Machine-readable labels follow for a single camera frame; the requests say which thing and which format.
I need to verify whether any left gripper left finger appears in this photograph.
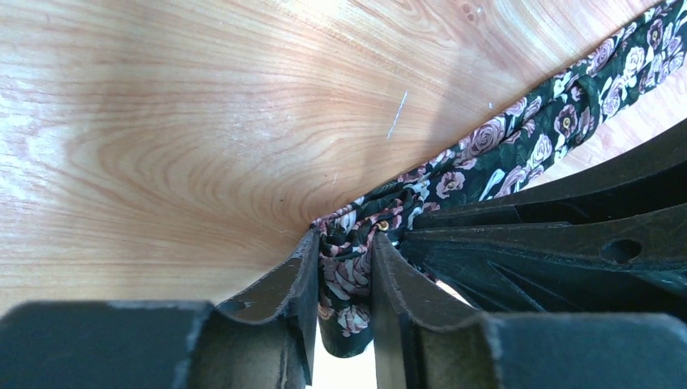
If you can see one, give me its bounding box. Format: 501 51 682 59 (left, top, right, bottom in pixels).
1 230 318 388

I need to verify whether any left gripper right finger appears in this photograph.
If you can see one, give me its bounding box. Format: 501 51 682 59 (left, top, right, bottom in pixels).
371 235 686 388

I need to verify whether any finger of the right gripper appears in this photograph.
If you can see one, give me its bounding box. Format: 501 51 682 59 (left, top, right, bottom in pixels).
414 122 686 230
400 205 686 318

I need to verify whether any black pink rose tie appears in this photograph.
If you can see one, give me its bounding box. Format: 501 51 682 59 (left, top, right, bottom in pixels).
313 1 686 358

